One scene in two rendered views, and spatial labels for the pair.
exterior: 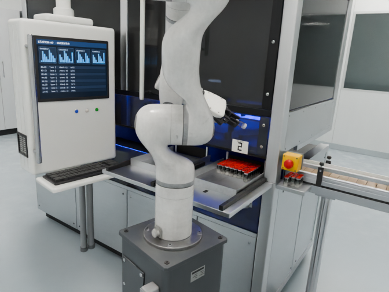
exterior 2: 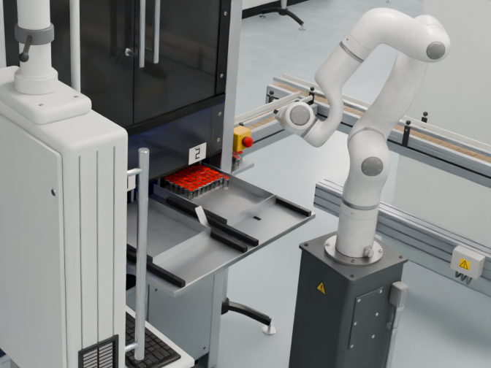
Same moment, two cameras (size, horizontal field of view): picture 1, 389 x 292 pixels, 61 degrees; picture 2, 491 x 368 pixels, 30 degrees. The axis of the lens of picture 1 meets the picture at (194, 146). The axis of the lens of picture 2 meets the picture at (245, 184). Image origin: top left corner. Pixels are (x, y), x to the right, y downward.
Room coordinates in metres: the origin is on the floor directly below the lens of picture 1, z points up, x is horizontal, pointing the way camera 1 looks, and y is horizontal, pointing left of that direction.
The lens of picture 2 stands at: (1.15, 2.64, 2.38)
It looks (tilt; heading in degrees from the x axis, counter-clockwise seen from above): 27 degrees down; 274
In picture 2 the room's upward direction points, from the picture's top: 4 degrees clockwise
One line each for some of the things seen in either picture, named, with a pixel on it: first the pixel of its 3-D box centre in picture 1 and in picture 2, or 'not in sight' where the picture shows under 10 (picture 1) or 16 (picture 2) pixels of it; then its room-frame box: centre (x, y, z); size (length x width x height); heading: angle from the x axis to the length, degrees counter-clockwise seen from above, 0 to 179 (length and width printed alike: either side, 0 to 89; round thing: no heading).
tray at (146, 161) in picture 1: (172, 159); (144, 226); (1.63, 0.11, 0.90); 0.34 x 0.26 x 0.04; 146
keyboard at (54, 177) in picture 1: (86, 170); (118, 328); (1.61, 0.56, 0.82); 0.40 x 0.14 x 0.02; 138
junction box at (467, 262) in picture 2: not in sight; (467, 262); (0.45, -0.57, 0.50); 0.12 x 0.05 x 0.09; 146
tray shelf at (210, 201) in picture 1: (190, 175); (196, 224); (1.48, 0.01, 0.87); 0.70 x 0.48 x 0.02; 56
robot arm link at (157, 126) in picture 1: (165, 143); (366, 171); (0.95, 0.09, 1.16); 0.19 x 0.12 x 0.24; 95
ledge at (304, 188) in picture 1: (294, 185); (229, 163); (1.42, -0.48, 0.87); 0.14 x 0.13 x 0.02; 146
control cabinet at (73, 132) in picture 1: (67, 94); (42, 234); (1.78, 0.70, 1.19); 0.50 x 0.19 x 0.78; 138
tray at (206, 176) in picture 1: (228, 175); (214, 193); (1.44, -0.17, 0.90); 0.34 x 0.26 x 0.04; 146
